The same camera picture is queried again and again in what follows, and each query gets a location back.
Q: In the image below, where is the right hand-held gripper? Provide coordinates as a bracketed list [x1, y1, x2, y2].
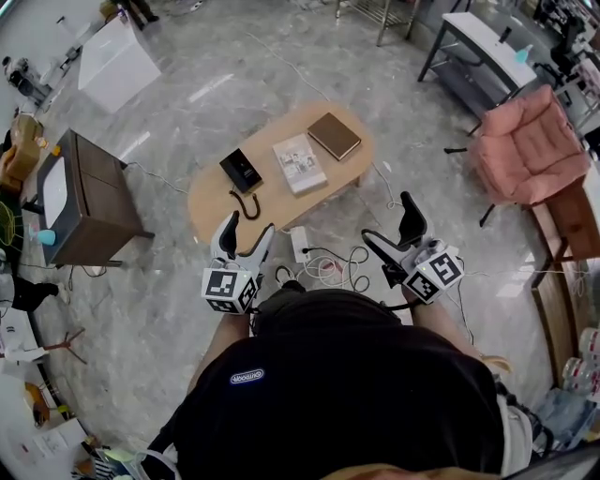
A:
[360, 190, 466, 307]

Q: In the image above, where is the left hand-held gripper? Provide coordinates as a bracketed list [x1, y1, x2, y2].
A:
[200, 210, 277, 317]

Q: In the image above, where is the grey photo-cover book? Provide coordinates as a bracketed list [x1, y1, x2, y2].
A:
[272, 132, 329, 197]

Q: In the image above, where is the brown leather book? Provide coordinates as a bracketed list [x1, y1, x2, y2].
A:
[307, 112, 363, 162]

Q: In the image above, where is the pink upholstered armchair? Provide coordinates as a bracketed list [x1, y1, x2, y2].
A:
[442, 83, 593, 230]

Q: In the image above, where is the person's left forearm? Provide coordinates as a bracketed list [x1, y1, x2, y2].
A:
[187, 311, 252, 395]

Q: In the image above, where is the person's right forearm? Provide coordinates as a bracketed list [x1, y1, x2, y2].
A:
[402, 290, 487, 362]

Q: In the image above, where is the wooden coffee table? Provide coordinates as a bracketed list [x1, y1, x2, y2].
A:
[187, 100, 377, 248]

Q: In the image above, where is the white power strip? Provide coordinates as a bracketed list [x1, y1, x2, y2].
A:
[289, 226, 311, 264]

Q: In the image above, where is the black telephone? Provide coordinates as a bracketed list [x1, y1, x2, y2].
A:
[218, 147, 264, 194]

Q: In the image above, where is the dark wooden sink cabinet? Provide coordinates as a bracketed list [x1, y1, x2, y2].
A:
[21, 128, 156, 269]

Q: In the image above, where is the small wooden chair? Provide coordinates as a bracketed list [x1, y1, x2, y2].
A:
[480, 353, 515, 376]

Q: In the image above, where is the person's black shirt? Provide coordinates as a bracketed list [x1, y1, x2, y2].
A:
[149, 279, 507, 480]

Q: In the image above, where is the brown wooden sink cabinet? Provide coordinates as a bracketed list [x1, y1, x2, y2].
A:
[529, 163, 600, 292]

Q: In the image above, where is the wooden slat pallet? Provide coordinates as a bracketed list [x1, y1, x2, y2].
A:
[532, 262, 592, 390]

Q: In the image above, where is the wooden tripod stand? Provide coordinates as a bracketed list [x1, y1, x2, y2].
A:
[41, 326, 88, 366]

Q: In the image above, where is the shrink-wrapped water bottle pack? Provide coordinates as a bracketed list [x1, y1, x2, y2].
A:
[578, 327, 600, 360]
[562, 356, 600, 399]

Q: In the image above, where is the white box stand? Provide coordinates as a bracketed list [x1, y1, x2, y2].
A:
[77, 13, 163, 115]

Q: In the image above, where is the cardboard box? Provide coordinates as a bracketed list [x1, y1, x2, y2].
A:
[0, 114, 46, 188]

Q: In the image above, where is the blue plastic bag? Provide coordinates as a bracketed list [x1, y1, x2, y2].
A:
[536, 388, 599, 451]

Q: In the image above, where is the striped black white bag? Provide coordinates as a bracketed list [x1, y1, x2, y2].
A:
[74, 444, 156, 480]

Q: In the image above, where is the black office chair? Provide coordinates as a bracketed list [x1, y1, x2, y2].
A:
[533, 0, 593, 71]

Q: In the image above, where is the black coiled phone cord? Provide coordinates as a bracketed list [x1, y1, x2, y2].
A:
[228, 188, 262, 221]

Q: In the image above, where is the white floor cable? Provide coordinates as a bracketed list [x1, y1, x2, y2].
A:
[126, 161, 191, 196]
[246, 32, 332, 102]
[369, 161, 404, 212]

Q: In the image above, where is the white coiled cable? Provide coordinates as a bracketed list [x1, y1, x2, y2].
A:
[299, 246, 371, 294]

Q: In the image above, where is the white sink on grey frame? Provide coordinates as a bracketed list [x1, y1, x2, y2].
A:
[416, 11, 539, 137]

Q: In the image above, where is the yellow wire basket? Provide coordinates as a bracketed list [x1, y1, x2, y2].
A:
[0, 201, 23, 248]

